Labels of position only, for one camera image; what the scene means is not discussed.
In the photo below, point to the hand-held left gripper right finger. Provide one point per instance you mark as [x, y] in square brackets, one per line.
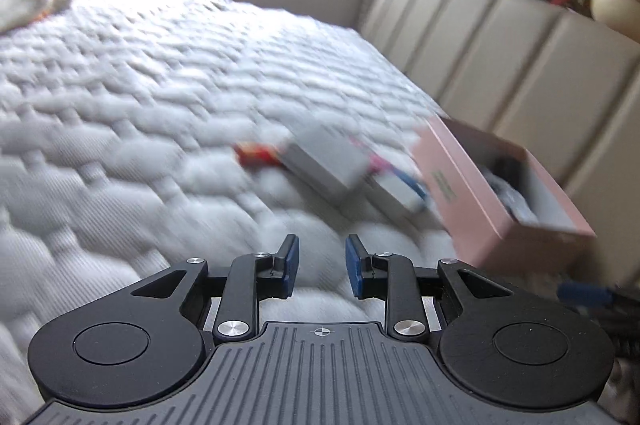
[355, 270]

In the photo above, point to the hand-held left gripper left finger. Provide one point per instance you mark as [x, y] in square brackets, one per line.
[290, 267]

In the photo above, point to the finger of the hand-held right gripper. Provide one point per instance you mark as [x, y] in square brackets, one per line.
[585, 295]

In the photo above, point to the large white cardboard box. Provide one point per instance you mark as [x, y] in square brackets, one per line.
[325, 162]

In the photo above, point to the pink cardboard box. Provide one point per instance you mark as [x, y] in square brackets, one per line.
[450, 190]

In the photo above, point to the red orange packet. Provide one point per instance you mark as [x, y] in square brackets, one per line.
[257, 155]

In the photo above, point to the white quilted bed mattress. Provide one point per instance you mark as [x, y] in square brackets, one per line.
[150, 105]

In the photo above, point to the beige padded headboard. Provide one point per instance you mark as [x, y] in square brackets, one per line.
[500, 45]

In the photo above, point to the white round lamp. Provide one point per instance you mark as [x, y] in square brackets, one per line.
[617, 5]

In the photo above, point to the white plush toy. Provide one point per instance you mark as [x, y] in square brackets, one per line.
[22, 5]

